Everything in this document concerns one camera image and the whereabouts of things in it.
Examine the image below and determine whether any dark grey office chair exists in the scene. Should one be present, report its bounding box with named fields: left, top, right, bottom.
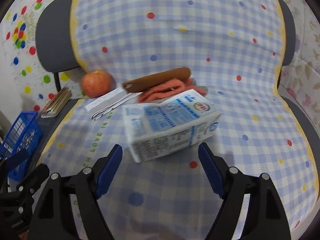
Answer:
left=35, top=0, right=319, bottom=167

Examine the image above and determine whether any red orange apple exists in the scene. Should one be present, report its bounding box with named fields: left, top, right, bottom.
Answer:
left=81, top=70, right=113, bottom=98

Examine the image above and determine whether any floral pink backdrop sheet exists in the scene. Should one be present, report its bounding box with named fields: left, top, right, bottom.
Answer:
left=280, top=0, right=320, bottom=130

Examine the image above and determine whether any blue white milk carton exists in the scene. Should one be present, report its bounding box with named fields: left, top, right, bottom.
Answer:
left=122, top=89, right=221, bottom=163

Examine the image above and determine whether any brown handled knife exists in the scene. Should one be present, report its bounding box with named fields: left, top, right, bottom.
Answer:
left=85, top=67, right=191, bottom=115

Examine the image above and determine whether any blue plastic basket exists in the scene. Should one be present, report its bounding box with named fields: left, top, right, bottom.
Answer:
left=1, top=111, right=43, bottom=182

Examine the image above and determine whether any blue checkered cloth cover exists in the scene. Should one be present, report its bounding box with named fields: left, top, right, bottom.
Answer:
left=43, top=0, right=319, bottom=239

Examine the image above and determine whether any polka dot birthday backdrop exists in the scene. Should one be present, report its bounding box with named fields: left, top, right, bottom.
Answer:
left=0, top=0, right=86, bottom=116

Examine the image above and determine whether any orange knitted glove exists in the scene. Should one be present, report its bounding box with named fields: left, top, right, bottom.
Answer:
left=137, top=78, right=208, bottom=103

